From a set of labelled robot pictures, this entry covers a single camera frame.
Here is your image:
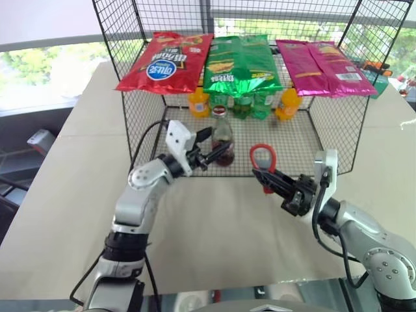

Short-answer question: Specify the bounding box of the orange soda bottle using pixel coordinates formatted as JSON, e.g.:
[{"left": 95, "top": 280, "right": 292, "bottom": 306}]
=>
[
  {"left": 274, "top": 88, "right": 303, "bottom": 122},
  {"left": 187, "top": 88, "right": 211, "bottom": 118}
]

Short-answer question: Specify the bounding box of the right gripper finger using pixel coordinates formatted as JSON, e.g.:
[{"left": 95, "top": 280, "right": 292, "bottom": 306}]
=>
[
  {"left": 252, "top": 168, "right": 295, "bottom": 188},
  {"left": 259, "top": 181, "right": 295, "bottom": 198}
]

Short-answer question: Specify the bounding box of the grey and red device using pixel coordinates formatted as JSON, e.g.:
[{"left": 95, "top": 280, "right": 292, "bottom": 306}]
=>
[{"left": 27, "top": 129, "right": 56, "bottom": 152}]

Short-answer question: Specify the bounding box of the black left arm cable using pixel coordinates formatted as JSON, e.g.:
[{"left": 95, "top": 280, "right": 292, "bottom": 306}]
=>
[{"left": 70, "top": 120, "right": 170, "bottom": 308}]

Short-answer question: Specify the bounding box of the green chip bag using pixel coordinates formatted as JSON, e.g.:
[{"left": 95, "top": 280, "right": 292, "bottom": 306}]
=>
[{"left": 201, "top": 34, "right": 283, "bottom": 98}]

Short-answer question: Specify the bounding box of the pink chip bag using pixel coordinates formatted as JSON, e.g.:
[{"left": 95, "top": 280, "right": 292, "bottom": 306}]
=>
[{"left": 275, "top": 39, "right": 378, "bottom": 99}]

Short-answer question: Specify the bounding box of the green soda bottle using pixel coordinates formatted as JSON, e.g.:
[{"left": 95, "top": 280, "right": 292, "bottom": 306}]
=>
[
  {"left": 252, "top": 92, "right": 272, "bottom": 120},
  {"left": 231, "top": 96, "right": 255, "bottom": 120},
  {"left": 210, "top": 94, "right": 231, "bottom": 113}
]

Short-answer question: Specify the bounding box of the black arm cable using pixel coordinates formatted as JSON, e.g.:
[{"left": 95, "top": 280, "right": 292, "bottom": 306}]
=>
[
  {"left": 311, "top": 168, "right": 370, "bottom": 289},
  {"left": 70, "top": 120, "right": 170, "bottom": 308}
]

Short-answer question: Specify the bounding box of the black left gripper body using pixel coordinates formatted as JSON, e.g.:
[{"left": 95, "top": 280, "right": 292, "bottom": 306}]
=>
[{"left": 185, "top": 142, "right": 209, "bottom": 172}]

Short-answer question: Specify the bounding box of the red bottle opener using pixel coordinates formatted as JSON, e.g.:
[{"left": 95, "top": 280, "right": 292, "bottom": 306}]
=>
[{"left": 249, "top": 143, "right": 278, "bottom": 195}]

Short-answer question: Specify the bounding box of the black wire mesh rack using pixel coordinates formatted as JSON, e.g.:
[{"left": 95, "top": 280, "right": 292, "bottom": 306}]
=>
[{"left": 92, "top": 0, "right": 414, "bottom": 178}]

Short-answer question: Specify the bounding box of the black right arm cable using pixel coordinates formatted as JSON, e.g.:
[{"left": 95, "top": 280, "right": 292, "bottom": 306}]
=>
[{"left": 311, "top": 168, "right": 370, "bottom": 289}]

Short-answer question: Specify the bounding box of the glass bottle with dark drink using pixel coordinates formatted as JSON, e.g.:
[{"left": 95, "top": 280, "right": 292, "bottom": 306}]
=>
[{"left": 210, "top": 105, "right": 236, "bottom": 167}]

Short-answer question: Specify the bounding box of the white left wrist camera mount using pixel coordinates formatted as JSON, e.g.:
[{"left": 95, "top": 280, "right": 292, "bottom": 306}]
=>
[{"left": 164, "top": 120, "right": 198, "bottom": 177}]

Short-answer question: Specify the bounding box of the orange and black tool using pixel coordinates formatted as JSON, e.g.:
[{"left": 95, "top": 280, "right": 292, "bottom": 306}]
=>
[{"left": 361, "top": 60, "right": 391, "bottom": 71}]

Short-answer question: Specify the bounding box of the teal box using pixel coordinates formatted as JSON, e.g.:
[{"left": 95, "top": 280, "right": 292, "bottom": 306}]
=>
[{"left": 360, "top": 70, "right": 389, "bottom": 100}]

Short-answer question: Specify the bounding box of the red chip bag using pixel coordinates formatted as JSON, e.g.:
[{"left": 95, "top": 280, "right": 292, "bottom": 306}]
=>
[{"left": 115, "top": 31, "right": 215, "bottom": 96}]

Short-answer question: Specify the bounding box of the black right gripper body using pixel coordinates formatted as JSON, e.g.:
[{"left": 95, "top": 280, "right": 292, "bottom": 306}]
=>
[{"left": 281, "top": 174, "right": 318, "bottom": 217}]

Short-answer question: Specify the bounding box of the small red-capped bottle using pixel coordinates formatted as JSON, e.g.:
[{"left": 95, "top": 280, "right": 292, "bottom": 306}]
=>
[{"left": 396, "top": 76, "right": 416, "bottom": 98}]

